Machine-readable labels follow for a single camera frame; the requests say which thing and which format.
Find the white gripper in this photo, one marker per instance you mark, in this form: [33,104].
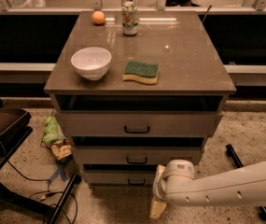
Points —
[159,187]

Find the grey drawer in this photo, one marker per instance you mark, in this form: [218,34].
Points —
[119,178]
[131,155]
[137,124]

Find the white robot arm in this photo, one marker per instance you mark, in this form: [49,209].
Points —
[238,187]

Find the grey drawer cabinet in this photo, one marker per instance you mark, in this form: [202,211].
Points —
[191,78]

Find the blue tape on floor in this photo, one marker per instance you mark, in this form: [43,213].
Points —
[60,171]

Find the brown snack bag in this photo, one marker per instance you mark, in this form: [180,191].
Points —
[61,149]

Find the green chip bag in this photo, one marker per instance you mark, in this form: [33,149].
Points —
[50,133]

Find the green yellow sponge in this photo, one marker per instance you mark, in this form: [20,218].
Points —
[144,73]

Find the white bowl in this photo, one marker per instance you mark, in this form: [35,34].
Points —
[91,63]

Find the black stand with tray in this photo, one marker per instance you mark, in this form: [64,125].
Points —
[14,130]

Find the soda can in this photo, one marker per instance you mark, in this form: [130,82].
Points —
[129,18]

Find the orange ball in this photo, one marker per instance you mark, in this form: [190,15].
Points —
[98,17]

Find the black metal floor frame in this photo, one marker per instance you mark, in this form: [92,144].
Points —
[237,162]

